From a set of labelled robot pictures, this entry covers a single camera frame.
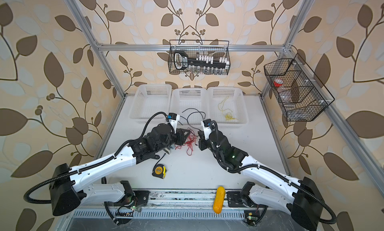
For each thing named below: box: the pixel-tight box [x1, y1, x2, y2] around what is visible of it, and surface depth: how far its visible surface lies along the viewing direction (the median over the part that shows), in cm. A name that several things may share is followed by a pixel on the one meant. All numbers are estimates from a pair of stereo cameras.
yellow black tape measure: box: [152, 164, 167, 179], surface depth 82 cm
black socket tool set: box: [174, 50, 230, 70], surface depth 84 cm
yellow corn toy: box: [212, 186, 226, 214], surface depth 73 cm
